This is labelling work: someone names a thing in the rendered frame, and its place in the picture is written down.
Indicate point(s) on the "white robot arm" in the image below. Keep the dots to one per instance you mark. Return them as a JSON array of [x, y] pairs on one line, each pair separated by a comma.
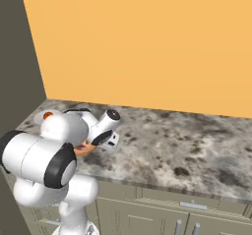
[[39, 153]]

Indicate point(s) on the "orange bowl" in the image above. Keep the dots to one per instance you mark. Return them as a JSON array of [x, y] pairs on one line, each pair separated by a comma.
[[84, 151]]

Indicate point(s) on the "grey-green cupboard door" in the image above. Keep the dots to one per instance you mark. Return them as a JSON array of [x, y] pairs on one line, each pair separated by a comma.
[[138, 219], [226, 226]]

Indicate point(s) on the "pink steak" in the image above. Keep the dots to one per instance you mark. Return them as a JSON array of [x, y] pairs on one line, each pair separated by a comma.
[[80, 146]]

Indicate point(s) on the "small orange round item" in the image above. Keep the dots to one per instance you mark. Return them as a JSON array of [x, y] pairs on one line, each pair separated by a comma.
[[48, 115]]

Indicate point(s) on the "grey-green drawer front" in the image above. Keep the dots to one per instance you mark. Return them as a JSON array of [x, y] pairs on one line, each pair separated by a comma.
[[157, 198], [39, 214]]

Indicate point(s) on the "small white plate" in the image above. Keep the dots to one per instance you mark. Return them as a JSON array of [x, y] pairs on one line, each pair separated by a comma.
[[38, 115]]

